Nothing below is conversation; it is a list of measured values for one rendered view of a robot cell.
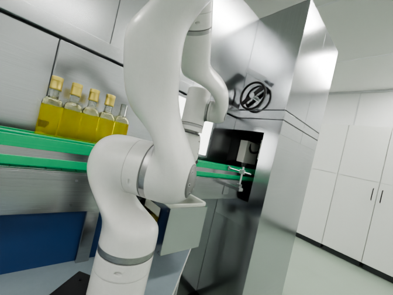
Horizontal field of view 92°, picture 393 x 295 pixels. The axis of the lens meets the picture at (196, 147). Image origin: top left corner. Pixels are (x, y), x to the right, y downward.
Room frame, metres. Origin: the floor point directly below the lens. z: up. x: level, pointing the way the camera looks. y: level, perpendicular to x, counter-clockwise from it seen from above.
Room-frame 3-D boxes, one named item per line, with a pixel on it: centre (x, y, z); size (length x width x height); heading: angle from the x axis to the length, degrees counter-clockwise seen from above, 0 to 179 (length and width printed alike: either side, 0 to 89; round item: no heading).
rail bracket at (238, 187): (1.17, -0.29, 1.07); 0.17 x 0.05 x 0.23; 41
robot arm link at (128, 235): (0.42, 0.13, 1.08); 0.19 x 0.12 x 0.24; 78
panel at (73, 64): (1.03, 0.26, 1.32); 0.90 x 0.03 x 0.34; 131
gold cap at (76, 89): (0.68, 0.46, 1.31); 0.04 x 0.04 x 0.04
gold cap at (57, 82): (0.64, 0.51, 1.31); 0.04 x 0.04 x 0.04
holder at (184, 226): (0.77, 0.06, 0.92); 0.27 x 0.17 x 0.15; 41
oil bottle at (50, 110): (0.64, 0.51, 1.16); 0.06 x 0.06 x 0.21; 40
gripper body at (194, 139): (0.70, 0.03, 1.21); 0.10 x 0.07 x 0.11; 132
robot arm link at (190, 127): (0.70, 0.03, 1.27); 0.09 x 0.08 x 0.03; 132
